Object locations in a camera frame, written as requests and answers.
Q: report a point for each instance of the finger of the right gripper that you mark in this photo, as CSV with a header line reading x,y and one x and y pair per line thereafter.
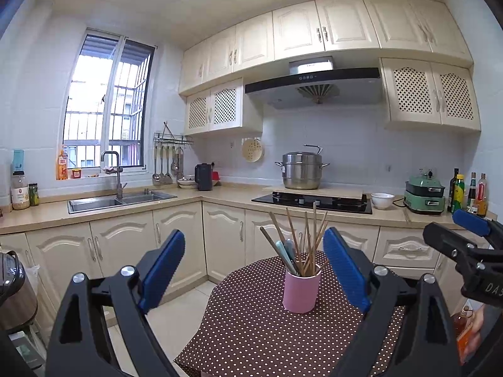
x,y
491,230
452,243

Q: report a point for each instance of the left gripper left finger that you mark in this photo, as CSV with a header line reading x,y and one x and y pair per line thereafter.
x,y
80,344

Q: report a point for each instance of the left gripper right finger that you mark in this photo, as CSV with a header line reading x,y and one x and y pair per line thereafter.
x,y
426,344

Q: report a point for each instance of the light blue handled utensil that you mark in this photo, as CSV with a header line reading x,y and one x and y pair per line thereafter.
x,y
285,257

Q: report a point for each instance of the metal kitchen faucet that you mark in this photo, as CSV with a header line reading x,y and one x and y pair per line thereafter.
x,y
116,169

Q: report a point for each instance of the dark soy sauce bottle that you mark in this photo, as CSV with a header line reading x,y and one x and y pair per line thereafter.
x,y
471,203

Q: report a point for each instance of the orange oil bottle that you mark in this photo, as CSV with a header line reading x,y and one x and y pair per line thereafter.
x,y
482,196

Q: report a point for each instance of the green oil bottle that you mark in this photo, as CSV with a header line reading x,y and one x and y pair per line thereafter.
x,y
459,193

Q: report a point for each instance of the green electric cooker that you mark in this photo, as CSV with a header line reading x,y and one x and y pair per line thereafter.
x,y
424,194

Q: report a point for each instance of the lower cream cabinets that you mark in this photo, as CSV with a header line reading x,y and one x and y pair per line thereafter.
x,y
219,240

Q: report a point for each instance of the cream cabinets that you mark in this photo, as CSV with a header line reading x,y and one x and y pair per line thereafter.
x,y
219,240
410,54

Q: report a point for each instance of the white ceramic bowl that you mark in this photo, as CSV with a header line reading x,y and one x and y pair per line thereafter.
x,y
382,200

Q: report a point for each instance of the black gas stove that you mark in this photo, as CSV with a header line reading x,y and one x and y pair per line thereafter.
x,y
306,201

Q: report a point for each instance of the pink utensil holder cup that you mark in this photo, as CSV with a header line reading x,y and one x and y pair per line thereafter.
x,y
300,292

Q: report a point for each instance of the stainless steel sink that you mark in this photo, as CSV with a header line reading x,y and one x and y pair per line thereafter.
x,y
107,202

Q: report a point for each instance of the brown polka dot tablecloth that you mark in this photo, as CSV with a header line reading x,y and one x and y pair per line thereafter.
x,y
246,330

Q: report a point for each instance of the white seasoning jar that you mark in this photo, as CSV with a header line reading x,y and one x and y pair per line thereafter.
x,y
19,191

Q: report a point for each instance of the upper cream cabinets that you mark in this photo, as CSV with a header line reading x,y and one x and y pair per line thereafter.
x,y
410,54

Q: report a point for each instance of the orange detergent bottle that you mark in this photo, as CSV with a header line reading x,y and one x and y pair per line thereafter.
x,y
61,166

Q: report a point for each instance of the stainless steel steamer pot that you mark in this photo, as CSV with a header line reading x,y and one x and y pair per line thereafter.
x,y
302,170

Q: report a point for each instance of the black electric kettle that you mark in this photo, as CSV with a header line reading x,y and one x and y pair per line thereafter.
x,y
203,176

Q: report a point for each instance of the hanging utensil rack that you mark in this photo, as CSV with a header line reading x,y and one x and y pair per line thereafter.
x,y
168,156

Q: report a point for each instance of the window with bars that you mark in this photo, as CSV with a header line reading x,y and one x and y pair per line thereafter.
x,y
104,120

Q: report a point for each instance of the black range hood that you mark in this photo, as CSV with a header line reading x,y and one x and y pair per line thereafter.
x,y
317,82

